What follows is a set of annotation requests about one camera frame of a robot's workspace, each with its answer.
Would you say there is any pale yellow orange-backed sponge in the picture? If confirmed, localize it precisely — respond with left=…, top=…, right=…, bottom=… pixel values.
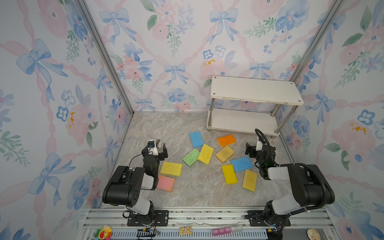
left=216, top=146, right=235, bottom=163

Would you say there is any orange sponge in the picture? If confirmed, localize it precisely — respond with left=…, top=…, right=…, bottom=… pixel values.
left=218, top=134, right=237, bottom=147

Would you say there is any yellow cellulose sponge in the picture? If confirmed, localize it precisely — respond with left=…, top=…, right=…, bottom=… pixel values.
left=198, top=144, right=214, bottom=165

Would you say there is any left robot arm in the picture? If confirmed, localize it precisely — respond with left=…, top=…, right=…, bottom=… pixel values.
left=102, top=140, right=168, bottom=221

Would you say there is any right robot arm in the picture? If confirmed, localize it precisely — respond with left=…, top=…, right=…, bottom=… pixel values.
left=245, top=144, right=335, bottom=225

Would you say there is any blue sponge near shelf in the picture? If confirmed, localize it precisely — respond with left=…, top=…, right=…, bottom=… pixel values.
left=190, top=131, right=204, bottom=148

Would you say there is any white two-tier shelf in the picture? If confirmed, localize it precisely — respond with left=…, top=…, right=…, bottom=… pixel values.
left=207, top=76, right=304, bottom=137

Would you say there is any blue sponge right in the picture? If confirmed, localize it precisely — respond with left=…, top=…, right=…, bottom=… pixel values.
left=231, top=157, right=254, bottom=173

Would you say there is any yellow sponge left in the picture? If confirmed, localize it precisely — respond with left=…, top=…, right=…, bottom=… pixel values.
left=160, top=162, right=183, bottom=177

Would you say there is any yellow green-backed sponge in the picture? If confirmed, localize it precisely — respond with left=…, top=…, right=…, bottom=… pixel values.
left=242, top=170, right=258, bottom=193

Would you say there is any pink sponge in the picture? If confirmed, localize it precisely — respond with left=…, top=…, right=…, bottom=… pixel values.
left=157, top=175, right=176, bottom=193

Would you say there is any green sponge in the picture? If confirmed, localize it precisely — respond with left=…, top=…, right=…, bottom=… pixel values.
left=182, top=149, right=200, bottom=167

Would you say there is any bright yellow sponge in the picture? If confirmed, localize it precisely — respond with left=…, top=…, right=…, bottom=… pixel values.
left=222, top=165, right=238, bottom=185

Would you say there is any small circuit board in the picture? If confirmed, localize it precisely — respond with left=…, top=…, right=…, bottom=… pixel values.
left=179, top=227, right=193, bottom=236

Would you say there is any pink block strip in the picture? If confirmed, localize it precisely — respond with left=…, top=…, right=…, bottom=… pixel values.
left=212, top=226, right=243, bottom=237

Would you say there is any round patterned disc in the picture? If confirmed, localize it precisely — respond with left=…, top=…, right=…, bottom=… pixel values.
left=307, top=229, right=321, bottom=240

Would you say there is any colourful toy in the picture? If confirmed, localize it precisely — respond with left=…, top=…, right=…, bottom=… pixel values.
left=94, top=225, right=113, bottom=240

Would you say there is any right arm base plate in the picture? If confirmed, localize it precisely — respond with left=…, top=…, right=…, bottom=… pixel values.
left=245, top=210, right=284, bottom=228

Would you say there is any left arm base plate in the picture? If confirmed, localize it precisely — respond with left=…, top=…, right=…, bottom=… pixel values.
left=127, top=210, right=170, bottom=227

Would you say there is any black corrugated cable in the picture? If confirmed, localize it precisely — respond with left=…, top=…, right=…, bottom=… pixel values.
left=254, top=128, right=328, bottom=211

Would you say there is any left corner metal post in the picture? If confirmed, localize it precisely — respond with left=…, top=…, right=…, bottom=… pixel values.
left=74, top=0, right=134, bottom=117

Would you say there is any corner metal post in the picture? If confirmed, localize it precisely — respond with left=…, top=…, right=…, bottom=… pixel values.
left=74, top=0, right=134, bottom=117
left=290, top=0, right=345, bottom=84

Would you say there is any right corner metal post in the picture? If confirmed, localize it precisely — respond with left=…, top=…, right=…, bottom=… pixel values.
left=290, top=0, right=345, bottom=84

